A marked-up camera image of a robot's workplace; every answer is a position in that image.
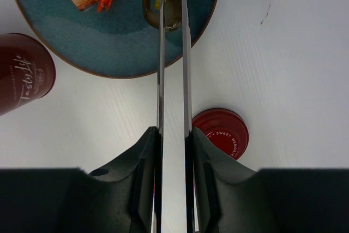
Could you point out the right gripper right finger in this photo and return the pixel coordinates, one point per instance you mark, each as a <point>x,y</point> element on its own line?
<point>234,198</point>

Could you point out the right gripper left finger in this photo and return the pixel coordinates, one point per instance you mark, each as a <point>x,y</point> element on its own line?
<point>120,196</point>

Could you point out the metal tongs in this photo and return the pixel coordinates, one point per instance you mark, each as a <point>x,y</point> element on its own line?
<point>174,175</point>

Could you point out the red metal can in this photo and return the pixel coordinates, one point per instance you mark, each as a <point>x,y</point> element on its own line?
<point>28,71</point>

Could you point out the dark green eggplant piece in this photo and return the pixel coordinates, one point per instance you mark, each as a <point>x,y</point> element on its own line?
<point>172,14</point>

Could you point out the red can lid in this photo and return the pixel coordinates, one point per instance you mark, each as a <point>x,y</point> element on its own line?
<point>225,129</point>

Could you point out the blue ceramic plate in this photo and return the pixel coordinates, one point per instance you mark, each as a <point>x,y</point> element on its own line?
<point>117,43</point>

